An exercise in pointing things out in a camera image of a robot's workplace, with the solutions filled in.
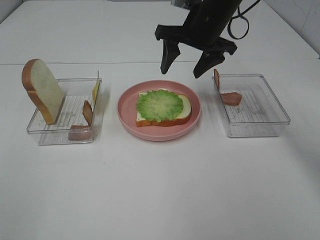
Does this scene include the yellow cheese slice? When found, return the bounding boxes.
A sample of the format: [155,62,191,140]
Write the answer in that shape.
[92,80,100,105]

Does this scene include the right black cable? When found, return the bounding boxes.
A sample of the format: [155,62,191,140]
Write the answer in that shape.
[226,0,261,40]

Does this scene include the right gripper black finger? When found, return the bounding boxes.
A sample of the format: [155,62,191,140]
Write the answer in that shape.
[193,51,225,79]
[160,39,181,75]

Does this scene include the bacon strip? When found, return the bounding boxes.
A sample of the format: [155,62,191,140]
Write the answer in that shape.
[213,68,242,106]
[68,100,94,141]

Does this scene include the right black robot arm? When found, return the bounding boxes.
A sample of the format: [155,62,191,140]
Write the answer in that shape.
[154,0,241,78]

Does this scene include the bread slice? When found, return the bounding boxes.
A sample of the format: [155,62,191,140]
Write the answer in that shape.
[21,58,66,125]
[135,89,192,128]

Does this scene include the pink plate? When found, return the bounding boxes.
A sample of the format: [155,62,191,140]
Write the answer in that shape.
[117,80,202,142]

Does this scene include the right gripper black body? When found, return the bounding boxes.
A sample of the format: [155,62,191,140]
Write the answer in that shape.
[154,11,237,55]

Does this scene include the green lettuce leaf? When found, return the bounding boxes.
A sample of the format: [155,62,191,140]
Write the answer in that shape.
[136,89,186,123]

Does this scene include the right clear plastic container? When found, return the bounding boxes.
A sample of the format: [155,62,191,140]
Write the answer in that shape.
[212,74,291,138]

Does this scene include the left clear plastic container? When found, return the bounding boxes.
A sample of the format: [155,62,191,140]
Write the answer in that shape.
[26,74,105,146]

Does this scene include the clear plastic container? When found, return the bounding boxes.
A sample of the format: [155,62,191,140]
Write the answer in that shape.
[26,74,105,146]
[212,74,291,138]

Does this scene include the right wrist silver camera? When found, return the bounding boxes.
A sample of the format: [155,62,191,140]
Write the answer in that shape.
[170,0,193,9]

